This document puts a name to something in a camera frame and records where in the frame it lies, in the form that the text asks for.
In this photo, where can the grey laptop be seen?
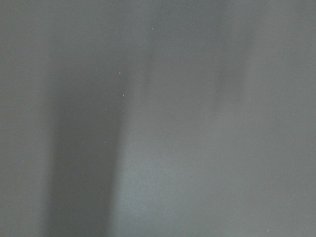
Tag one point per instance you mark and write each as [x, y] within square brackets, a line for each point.
[157, 118]

